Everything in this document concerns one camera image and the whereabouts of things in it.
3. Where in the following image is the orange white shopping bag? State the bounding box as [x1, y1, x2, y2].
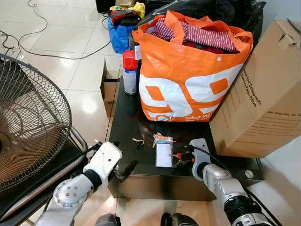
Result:
[132, 10, 254, 123]

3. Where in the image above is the red-capped spray can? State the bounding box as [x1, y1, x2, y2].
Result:
[122, 49, 139, 95]

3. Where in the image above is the blue plastic bag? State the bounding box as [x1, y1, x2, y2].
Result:
[107, 18, 137, 54]

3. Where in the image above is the red white striped cloth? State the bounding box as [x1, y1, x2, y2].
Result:
[148, 17, 240, 54]

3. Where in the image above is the robot right leg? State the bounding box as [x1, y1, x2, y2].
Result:
[160, 212, 213, 226]

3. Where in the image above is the black floor cable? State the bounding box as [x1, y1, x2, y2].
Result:
[0, 0, 111, 60]

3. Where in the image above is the robot left leg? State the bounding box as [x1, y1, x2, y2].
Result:
[94, 213, 121, 226]

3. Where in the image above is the metal grille floor fan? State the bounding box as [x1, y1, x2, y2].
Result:
[0, 53, 90, 225]

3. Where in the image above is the red black bag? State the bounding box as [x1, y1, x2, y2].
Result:
[109, 8, 141, 26]

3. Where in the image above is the robot leg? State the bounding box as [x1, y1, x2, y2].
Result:
[160, 212, 213, 226]
[94, 213, 121, 226]

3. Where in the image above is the large brown cardboard box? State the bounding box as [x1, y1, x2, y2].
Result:
[209, 18, 301, 159]

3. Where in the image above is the black table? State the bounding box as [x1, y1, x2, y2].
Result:
[107, 77, 265, 202]

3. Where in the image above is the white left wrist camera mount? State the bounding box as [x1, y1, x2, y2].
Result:
[83, 141, 123, 182]

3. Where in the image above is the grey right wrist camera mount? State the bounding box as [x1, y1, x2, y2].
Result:
[190, 138, 213, 180]

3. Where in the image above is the yellow cloth item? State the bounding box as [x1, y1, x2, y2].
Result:
[127, 2, 146, 19]

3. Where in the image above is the red-tagged key bunch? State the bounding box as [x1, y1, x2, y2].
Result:
[170, 152, 186, 161]

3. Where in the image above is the white card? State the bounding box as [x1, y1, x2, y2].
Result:
[155, 143, 174, 168]

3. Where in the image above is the small open cardboard box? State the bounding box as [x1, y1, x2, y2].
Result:
[99, 58, 121, 118]

